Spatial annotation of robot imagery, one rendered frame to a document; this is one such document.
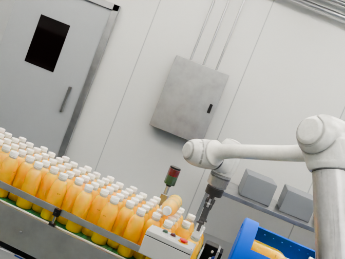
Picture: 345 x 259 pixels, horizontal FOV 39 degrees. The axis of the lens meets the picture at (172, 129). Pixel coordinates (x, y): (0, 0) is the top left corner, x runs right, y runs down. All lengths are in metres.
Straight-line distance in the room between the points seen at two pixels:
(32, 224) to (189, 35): 3.56
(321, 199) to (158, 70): 4.04
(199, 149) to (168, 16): 3.67
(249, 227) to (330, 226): 0.74
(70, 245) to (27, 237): 0.20
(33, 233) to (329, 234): 1.32
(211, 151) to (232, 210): 3.68
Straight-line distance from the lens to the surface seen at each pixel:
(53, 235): 2.24
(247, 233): 2.16
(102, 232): 2.17
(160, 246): 1.97
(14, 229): 2.32
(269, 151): 1.82
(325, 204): 1.51
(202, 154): 1.87
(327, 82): 5.52
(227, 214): 5.53
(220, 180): 2.02
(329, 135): 1.50
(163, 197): 2.64
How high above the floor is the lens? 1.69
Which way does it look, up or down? 6 degrees down
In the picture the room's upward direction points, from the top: 22 degrees clockwise
